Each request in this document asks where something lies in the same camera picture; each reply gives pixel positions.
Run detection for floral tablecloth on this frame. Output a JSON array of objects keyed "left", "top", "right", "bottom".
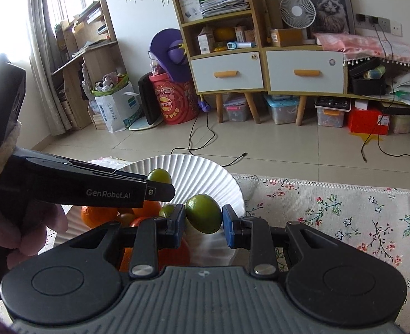
[{"left": 87, "top": 159, "right": 410, "bottom": 324}]

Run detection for stack of papers and bags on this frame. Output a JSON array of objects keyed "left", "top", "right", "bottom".
[{"left": 386, "top": 70, "right": 410, "bottom": 108}]

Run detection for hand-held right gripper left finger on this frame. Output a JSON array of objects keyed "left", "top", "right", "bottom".
[{"left": 67, "top": 203, "right": 187, "bottom": 279}]

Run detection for yellow round object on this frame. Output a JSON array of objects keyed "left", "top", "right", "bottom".
[{"left": 214, "top": 26, "right": 238, "bottom": 43}]

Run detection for brown cardboard box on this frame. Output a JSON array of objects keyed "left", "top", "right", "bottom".
[{"left": 270, "top": 28, "right": 304, "bottom": 48}]

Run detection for grey curtain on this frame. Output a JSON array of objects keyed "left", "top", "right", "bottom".
[{"left": 23, "top": 0, "right": 74, "bottom": 137}]

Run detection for red box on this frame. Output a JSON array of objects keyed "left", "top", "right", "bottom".
[{"left": 346, "top": 107, "right": 391, "bottom": 136}]

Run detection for wall socket with black plugs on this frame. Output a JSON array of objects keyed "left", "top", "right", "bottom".
[{"left": 356, "top": 13, "right": 391, "bottom": 33}]

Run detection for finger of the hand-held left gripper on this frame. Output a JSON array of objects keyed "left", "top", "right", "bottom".
[{"left": 26, "top": 156, "right": 177, "bottom": 203}]

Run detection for wooden bookshelf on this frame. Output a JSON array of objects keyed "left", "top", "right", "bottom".
[{"left": 50, "top": 0, "right": 128, "bottom": 131}]

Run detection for small round green tomato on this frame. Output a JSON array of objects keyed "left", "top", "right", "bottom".
[{"left": 147, "top": 168, "right": 173, "bottom": 185}]

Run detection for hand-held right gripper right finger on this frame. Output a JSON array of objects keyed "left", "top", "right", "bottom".
[{"left": 222, "top": 204, "right": 335, "bottom": 279}]

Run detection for clear storage box orange latch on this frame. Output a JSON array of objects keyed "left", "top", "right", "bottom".
[{"left": 314, "top": 97, "right": 352, "bottom": 128}]

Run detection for black panel on white base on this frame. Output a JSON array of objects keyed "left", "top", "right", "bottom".
[{"left": 128, "top": 72, "right": 164, "bottom": 132}]

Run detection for white flat box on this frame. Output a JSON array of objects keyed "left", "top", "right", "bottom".
[{"left": 178, "top": 0, "right": 204, "bottom": 22}]

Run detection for pink cloth with pompoms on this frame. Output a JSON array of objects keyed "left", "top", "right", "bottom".
[{"left": 313, "top": 32, "right": 410, "bottom": 69}]

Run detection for small white desk fan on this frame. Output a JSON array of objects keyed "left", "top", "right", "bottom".
[{"left": 280, "top": 0, "right": 317, "bottom": 40}]

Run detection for person's left hand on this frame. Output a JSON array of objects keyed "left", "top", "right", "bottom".
[{"left": 0, "top": 202, "right": 69, "bottom": 269}]

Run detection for small pink box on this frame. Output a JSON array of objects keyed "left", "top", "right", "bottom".
[{"left": 235, "top": 26, "right": 257, "bottom": 43}]

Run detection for white paper shopping bag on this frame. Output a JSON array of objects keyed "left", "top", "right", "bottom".
[{"left": 91, "top": 81, "right": 143, "bottom": 133}]

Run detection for grey plush toys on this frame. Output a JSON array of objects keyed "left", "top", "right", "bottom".
[{"left": 94, "top": 72, "right": 129, "bottom": 94}]

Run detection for white ribbed plate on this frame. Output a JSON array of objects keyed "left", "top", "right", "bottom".
[{"left": 53, "top": 155, "right": 246, "bottom": 275}]

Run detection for white blue thermometer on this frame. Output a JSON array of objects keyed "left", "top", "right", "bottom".
[{"left": 225, "top": 41, "right": 257, "bottom": 51}]

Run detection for yellow cherry tomato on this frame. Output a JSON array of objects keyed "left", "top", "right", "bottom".
[{"left": 116, "top": 212, "right": 138, "bottom": 227}]

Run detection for clear storage box blue lid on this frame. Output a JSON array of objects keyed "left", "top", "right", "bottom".
[{"left": 263, "top": 94, "right": 301, "bottom": 125}]

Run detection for clear storage box pink contents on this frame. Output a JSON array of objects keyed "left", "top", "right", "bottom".
[{"left": 223, "top": 94, "right": 252, "bottom": 123}]

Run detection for orange mandarin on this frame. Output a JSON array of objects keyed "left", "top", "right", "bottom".
[
  {"left": 81, "top": 206, "right": 119, "bottom": 229},
  {"left": 132, "top": 200, "right": 162, "bottom": 218}
]

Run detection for black bag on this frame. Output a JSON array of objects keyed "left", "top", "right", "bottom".
[{"left": 348, "top": 57, "right": 387, "bottom": 97}]

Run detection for black cable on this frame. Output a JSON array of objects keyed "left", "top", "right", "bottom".
[
  {"left": 171, "top": 111, "right": 249, "bottom": 168},
  {"left": 360, "top": 135, "right": 410, "bottom": 163}
]

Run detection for white drawer orange handle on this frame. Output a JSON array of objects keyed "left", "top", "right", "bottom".
[
  {"left": 266, "top": 50, "right": 345, "bottom": 94},
  {"left": 191, "top": 53, "right": 264, "bottom": 91}
]

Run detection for red tomato with dry calyx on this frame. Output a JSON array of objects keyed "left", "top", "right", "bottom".
[{"left": 129, "top": 216, "right": 157, "bottom": 228}]

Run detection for red printed bucket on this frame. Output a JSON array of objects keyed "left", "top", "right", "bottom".
[{"left": 148, "top": 72, "right": 199, "bottom": 126}]

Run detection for wooden cabinet with shelves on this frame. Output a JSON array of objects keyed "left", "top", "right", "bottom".
[{"left": 171, "top": 0, "right": 349, "bottom": 126}]

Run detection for white carton box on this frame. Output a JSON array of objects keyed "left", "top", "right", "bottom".
[{"left": 197, "top": 26, "right": 216, "bottom": 55}]

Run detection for framed cat picture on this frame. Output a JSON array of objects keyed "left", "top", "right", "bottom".
[{"left": 296, "top": 0, "right": 356, "bottom": 38}]

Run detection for purple plush toy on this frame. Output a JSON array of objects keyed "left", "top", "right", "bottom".
[{"left": 148, "top": 28, "right": 192, "bottom": 81}]

